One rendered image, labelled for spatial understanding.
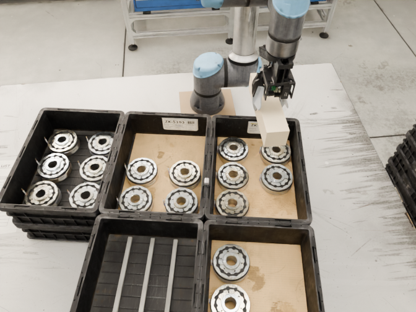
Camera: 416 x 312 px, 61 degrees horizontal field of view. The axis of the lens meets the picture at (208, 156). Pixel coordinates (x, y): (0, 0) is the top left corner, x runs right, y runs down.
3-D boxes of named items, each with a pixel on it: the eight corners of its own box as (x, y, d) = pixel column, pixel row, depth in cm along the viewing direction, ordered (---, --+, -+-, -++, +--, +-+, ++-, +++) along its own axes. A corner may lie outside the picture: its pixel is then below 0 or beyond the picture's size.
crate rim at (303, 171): (212, 119, 123) (212, 114, 121) (298, 122, 122) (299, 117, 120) (203, 222, 99) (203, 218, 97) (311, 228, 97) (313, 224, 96)
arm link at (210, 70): (192, 77, 148) (191, 49, 137) (223, 75, 149) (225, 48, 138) (194, 96, 141) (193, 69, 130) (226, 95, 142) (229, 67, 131)
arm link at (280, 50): (264, 25, 82) (298, 23, 82) (262, 42, 85) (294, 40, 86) (271, 44, 77) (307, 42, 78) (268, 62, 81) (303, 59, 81)
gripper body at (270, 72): (263, 103, 89) (270, 64, 80) (257, 80, 95) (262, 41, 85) (292, 100, 90) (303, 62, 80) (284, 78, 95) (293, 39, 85)
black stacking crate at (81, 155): (53, 129, 132) (42, 108, 123) (130, 133, 131) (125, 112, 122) (12, 225, 108) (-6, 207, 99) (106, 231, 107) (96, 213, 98)
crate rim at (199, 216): (127, 115, 124) (125, 110, 122) (211, 119, 123) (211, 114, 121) (99, 216, 100) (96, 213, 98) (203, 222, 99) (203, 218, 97)
